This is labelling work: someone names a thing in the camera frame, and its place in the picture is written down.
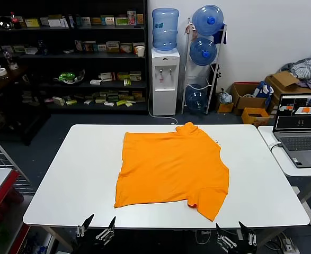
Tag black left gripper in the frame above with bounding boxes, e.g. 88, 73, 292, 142
75, 213, 117, 254

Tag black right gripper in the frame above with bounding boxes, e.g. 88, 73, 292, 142
215, 221, 258, 254

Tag orange t-shirt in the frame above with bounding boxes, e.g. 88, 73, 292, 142
113, 121, 230, 222

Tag grey clothes pile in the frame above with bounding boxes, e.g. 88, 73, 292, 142
279, 58, 311, 88

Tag large white work table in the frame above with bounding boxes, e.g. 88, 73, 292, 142
22, 123, 311, 254

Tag white power strip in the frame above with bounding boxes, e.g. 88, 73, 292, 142
279, 235, 296, 252

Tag small white side table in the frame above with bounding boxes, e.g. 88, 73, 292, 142
257, 125, 311, 225

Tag grey laptop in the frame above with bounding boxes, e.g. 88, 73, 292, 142
273, 94, 311, 169

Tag yellow cardboard box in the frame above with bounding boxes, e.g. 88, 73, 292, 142
241, 107, 270, 127

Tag small orange cardboard box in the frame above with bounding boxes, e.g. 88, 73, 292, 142
216, 101, 235, 114

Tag open brown cardboard box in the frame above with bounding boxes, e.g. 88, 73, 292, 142
230, 81, 269, 116

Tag white plastic bag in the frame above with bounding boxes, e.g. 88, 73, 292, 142
218, 89, 233, 104

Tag white water dispenser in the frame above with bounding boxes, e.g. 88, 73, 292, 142
151, 48, 181, 116

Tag blue and white bag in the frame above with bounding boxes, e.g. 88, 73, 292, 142
252, 80, 274, 106

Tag bowl of green fruit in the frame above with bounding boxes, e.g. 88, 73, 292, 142
53, 68, 86, 85

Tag black shelving unit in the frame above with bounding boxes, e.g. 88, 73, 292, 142
0, 0, 149, 116

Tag black tripod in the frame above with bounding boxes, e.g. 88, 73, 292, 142
210, 62, 221, 106

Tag large flapped cardboard box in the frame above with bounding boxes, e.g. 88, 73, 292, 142
265, 70, 311, 114

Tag dark brown desk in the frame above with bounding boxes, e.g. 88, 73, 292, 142
0, 65, 52, 146

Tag olive yellow medicine box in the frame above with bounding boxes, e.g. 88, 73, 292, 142
106, 41, 121, 53

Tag white metal jug rack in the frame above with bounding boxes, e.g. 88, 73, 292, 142
181, 17, 228, 115

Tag dark blue cloth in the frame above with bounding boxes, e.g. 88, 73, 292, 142
212, 23, 228, 45

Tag blue water jug with label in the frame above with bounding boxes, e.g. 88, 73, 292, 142
152, 7, 180, 52

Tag wide white medicine box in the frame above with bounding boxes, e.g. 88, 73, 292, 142
48, 17, 68, 28

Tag pink hanging rag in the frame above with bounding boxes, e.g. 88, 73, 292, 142
184, 22, 198, 37

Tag tall pink box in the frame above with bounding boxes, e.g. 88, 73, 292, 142
127, 10, 137, 26

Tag cola bottle red cap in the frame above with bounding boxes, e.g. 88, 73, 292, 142
10, 11, 22, 30

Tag shiny dark glass bowl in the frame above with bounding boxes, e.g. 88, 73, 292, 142
0, 16, 13, 29

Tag white dispenser power cable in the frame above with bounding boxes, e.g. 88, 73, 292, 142
147, 86, 179, 125

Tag white wire grid panel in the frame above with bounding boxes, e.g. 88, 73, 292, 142
0, 126, 37, 194

